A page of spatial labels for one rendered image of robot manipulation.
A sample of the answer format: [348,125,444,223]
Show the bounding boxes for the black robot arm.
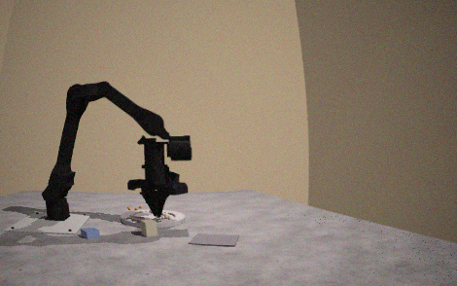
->
[42,82,192,221]

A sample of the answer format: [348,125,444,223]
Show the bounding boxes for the blue rectangular block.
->
[81,227,100,239]

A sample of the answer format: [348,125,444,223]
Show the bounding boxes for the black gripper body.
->
[127,161,188,196]

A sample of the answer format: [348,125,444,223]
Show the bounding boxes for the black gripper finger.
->
[140,191,157,216]
[152,194,169,218]

